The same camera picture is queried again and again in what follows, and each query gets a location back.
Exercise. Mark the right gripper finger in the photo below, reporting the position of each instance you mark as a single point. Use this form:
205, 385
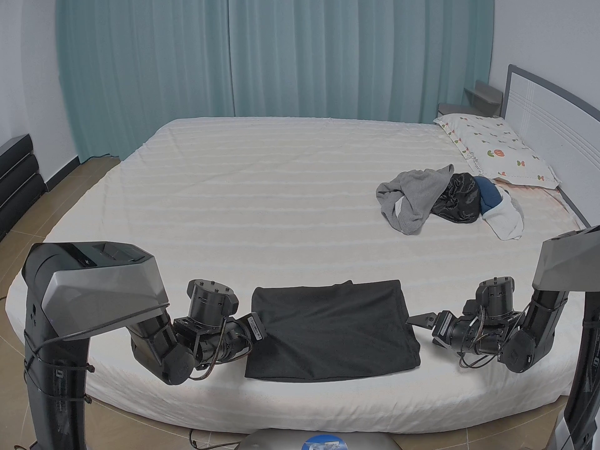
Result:
422, 321

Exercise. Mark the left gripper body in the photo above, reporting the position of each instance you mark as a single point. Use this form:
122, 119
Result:
239, 340

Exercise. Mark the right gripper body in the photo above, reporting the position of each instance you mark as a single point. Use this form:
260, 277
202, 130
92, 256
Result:
457, 333

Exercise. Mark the black T-shirt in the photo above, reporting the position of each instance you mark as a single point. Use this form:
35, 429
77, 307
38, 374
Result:
333, 331

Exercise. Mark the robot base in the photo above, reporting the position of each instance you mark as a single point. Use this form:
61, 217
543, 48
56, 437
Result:
281, 441

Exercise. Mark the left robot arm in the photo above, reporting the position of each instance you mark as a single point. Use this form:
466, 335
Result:
103, 284

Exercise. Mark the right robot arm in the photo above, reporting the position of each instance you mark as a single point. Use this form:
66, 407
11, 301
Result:
543, 326

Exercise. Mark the bed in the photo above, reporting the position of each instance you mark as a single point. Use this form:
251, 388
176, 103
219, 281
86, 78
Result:
262, 190

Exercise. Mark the white garment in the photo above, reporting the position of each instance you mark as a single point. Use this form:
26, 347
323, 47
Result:
506, 221

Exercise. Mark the grey garment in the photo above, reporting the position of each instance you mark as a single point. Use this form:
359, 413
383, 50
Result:
415, 195

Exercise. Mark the black shiny garment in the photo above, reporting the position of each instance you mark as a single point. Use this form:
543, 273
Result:
457, 199

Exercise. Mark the dark blue garment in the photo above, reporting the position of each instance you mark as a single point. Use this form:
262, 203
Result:
490, 195

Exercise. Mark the white printed pillow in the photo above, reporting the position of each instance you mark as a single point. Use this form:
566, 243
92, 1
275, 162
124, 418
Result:
497, 148

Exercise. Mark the grey bedside table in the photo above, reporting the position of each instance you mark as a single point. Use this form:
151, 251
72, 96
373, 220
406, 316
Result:
483, 94

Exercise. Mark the black chest of drawers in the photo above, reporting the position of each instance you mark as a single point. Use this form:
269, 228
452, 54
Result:
16, 185

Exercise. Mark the blue-green curtain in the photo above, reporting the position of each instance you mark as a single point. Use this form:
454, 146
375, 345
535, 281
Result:
145, 63
361, 45

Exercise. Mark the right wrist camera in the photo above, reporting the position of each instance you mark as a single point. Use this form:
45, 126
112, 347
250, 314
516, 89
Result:
470, 308

